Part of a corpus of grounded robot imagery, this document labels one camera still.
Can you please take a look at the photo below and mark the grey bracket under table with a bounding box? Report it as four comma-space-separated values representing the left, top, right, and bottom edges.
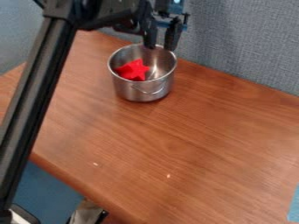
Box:
66, 199, 108, 224

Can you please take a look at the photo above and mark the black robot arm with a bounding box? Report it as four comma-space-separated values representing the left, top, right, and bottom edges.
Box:
0, 0, 188, 213

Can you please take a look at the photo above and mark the black and white object corner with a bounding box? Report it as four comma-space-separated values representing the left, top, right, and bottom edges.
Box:
0, 204, 41, 224

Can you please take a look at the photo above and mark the metal pot with handle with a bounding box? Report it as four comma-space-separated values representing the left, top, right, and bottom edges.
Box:
106, 44, 177, 102

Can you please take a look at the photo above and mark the red star-profile block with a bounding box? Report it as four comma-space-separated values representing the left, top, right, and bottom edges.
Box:
114, 59, 149, 81

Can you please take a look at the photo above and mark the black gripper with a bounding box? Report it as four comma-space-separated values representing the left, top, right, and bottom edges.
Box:
134, 0, 191, 51

